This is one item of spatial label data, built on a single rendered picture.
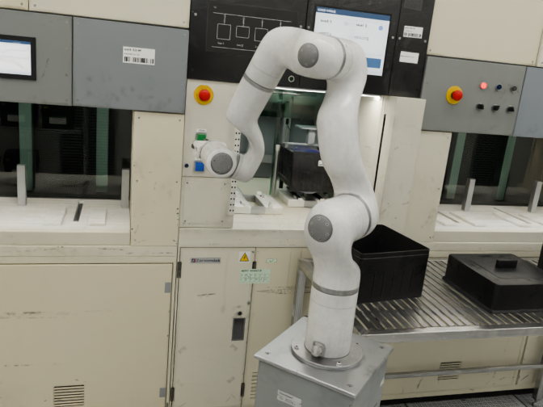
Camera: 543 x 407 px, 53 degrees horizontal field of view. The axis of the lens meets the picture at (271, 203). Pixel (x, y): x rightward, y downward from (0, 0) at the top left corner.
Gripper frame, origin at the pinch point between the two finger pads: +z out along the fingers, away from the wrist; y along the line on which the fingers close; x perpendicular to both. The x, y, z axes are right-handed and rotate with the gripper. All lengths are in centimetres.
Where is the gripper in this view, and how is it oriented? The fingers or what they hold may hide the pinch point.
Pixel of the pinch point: (206, 144)
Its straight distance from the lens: 179.7
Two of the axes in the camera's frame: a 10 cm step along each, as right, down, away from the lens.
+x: 0.9, -9.6, -2.6
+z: -2.5, -2.7, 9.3
